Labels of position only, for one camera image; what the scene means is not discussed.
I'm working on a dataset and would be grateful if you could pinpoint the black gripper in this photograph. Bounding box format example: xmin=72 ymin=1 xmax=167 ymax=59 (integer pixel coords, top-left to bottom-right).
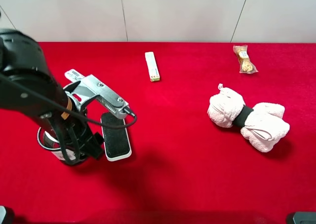
xmin=39 ymin=111 xmax=104 ymax=164

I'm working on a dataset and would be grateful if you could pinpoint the black mesh pen cup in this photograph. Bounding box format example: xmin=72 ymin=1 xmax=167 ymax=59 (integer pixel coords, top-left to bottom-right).
xmin=37 ymin=127 xmax=87 ymax=166

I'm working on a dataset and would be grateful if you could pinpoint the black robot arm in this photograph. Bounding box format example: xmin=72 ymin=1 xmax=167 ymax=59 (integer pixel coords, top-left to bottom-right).
xmin=0 ymin=29 xmax=104 ymax=165

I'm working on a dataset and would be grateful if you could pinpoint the black white board eraser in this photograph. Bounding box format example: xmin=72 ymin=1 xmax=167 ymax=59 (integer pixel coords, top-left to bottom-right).
xmin=101 ymin=112 xmax=132 ymax=162

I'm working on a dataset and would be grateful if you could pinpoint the white remote control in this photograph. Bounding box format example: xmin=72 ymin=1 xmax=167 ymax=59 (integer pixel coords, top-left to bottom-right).
xmin=64 ymin=69 xmax=85 ymax=82

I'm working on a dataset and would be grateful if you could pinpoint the green white small box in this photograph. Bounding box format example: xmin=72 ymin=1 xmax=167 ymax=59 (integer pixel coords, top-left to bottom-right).
xmin=145 ymin=52 xmax=160 ymax=82

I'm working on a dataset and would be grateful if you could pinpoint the red tablecloth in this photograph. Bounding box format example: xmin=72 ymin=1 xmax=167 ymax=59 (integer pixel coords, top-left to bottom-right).
xmin=0 ymin=42 xmax=316 ymax=224

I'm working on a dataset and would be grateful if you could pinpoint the gold chocolate pack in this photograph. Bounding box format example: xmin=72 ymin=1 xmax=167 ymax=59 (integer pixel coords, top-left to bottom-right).
xmin=233 ymin=45 xmax=258 ymax=74

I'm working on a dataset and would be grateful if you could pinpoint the pink rolled towel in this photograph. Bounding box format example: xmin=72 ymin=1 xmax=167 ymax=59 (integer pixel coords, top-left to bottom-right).
xmin=207 ymin=83 xmax=290 ymax=152

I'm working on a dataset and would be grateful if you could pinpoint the dark base right corner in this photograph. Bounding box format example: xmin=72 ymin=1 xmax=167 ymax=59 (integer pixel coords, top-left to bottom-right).
xmin=286 ymin=212 xmax=316 ymax=224

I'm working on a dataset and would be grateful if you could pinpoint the black cable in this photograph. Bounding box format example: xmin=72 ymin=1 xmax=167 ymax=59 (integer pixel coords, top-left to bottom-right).
xmin=0 ymin=73 xmax=138 ymax=129

